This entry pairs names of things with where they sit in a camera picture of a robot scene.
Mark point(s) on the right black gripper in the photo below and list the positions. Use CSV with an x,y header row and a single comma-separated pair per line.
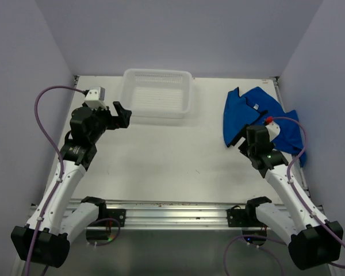
x,y
244,134

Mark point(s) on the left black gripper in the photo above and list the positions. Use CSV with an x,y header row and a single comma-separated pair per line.
x,y
123,115

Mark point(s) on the blue towel with black trim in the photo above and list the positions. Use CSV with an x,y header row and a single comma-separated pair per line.
x,y
235,105

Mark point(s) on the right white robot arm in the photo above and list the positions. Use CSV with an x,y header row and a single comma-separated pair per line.
x,y
310,237

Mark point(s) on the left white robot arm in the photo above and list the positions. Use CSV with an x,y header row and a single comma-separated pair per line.
x,y
47,236

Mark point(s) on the white plastic mesh basket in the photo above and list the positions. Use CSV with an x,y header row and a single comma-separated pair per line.
x,y
156,93

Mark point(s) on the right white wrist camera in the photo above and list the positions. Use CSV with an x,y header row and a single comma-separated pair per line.
x,y
272,128

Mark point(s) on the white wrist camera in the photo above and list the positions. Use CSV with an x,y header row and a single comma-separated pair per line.
x,y
94,98
272,128

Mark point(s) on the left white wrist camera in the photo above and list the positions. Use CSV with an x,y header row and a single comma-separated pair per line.
x,y
94,98

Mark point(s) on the right black base bracket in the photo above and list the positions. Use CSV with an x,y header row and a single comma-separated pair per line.
x,y
237,217

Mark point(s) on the black base bracket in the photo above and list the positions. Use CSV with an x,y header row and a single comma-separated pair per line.
x,y
117,214
237,217

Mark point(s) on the left black base bracket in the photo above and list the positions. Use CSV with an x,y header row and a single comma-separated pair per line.
x,y
117,214

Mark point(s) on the aluminium mounting rail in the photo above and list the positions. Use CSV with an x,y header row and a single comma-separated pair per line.
x,y
149,215

